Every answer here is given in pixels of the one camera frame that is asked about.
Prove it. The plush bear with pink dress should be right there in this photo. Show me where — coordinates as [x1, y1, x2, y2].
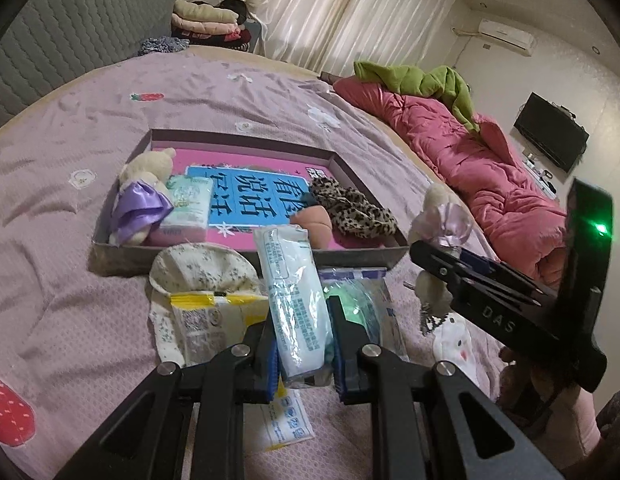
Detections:
[407, 182, 473, 333]

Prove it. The black wall television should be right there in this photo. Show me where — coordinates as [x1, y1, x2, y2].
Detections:
[514, 92, 590, 173]

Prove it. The white curtain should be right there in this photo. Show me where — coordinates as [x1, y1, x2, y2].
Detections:
[237, 0, 463, 73]

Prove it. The person's right hand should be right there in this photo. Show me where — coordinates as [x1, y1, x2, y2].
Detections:
[497, 345, 560, 416]

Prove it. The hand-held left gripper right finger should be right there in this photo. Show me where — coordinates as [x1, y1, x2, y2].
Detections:
[327, 296, 565, 480]

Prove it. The dark clothing pile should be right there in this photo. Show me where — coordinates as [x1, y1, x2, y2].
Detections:
[215, 0, 263, 53]

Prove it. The person's right forearm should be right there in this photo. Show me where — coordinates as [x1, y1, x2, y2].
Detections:
[554, 385, 605, 461]

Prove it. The white floral scrunchie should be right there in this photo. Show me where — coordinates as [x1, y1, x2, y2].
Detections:
[149, 242, 263, 366]

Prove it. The peach makeup sponge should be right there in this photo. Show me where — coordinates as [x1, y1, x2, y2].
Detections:
[290, 205, 333, 248]

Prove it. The green blanket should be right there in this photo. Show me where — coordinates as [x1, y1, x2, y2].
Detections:
[353, 61, 480, 133]

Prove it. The white air conditioner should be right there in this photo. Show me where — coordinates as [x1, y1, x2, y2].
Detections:
[477, 19, 535, 57]

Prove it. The blue patterned cloth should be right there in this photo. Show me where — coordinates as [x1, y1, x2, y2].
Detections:
[137, 36, 188, 58]

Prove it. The purple printed quilt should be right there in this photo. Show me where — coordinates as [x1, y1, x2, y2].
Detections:
[0, 45, 520, 480]

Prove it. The white shelf with small items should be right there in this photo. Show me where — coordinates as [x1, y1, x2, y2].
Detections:
[522, 152, 560, 198]

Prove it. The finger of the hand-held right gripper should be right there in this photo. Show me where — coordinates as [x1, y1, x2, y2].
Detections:
[460, 247, 560, 295]
[410, 240, 545, 307]

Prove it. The clear pack with green cloth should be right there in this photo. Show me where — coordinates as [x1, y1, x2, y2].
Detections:
[317, 266, 408, 361]

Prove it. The green and pink tissue pack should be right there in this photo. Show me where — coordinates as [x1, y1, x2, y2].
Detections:
[155, 175, 215, 243]

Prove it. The shallow grey cardboard box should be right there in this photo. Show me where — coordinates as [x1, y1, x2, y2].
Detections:
[90, 128, 409, 277]

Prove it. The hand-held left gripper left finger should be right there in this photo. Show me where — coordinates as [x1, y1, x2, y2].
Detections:
[55, 317, 281, 480]

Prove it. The pink and blue book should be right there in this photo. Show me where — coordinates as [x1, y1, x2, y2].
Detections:
[167, 147, 391, 251]

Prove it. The white soft pack teal print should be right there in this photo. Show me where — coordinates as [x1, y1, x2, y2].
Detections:
[253, 226, 335, 386]

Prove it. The folded cream blanket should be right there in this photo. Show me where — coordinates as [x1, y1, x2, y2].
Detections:
[172, 0, 238, 23]

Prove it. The grey quilted headboard cover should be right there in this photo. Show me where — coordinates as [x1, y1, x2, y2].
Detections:
[0, 0, 183, 133]

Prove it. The pink comforter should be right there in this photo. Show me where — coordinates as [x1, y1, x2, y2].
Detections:
[332, 80, 570, 286]

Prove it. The folded pink blanket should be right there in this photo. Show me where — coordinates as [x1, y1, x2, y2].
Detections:
[171, 14, 243, 41]

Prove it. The leopard print scrunchie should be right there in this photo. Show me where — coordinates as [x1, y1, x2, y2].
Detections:
[307, 176, 398, 238]

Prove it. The plush bear with purple dress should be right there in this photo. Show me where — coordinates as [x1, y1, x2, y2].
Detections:
[107, 147, 175, 247]

